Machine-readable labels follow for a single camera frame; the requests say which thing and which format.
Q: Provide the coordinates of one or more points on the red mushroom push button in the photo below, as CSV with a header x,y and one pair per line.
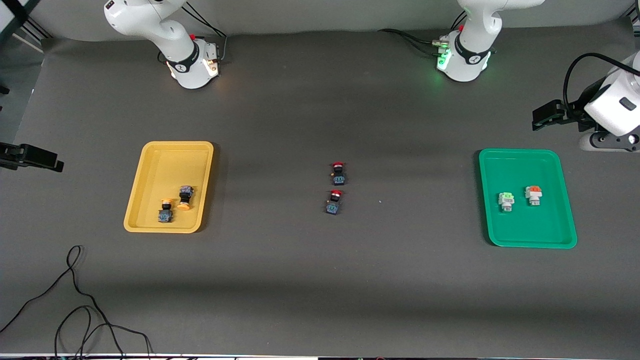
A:
x,y
338,173
334,202

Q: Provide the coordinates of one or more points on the green plastic tray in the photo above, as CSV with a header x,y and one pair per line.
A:
x,y
525,230

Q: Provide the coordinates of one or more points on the yellow plastic tray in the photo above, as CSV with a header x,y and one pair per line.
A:
x,y
160,170

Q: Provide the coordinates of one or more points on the dark grey table mat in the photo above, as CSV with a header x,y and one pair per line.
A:
x,y
320,280

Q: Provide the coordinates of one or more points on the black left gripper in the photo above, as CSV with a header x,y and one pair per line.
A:
x,y
575,113

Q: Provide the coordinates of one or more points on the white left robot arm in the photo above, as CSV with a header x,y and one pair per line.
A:
x,y
467,60

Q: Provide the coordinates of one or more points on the grey metal frame rail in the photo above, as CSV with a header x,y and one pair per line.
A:
x,y
35,36

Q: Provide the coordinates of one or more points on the green button orange contact block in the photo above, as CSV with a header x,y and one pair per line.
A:
x,y
534,195

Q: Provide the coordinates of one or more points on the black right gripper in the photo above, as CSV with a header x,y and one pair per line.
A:
x,y
15,154

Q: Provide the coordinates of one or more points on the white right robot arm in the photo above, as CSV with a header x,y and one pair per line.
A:
x,y
185,65

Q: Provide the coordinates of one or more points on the yellow mushroom push button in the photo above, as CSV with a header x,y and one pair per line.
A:
x,y
185,196
165,210

